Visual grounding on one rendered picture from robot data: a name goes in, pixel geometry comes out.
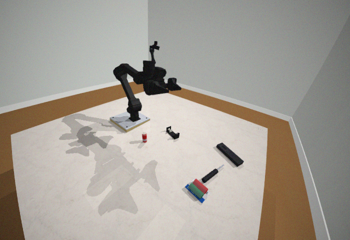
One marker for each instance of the red and white battery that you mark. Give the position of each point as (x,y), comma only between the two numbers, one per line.
(144,137)

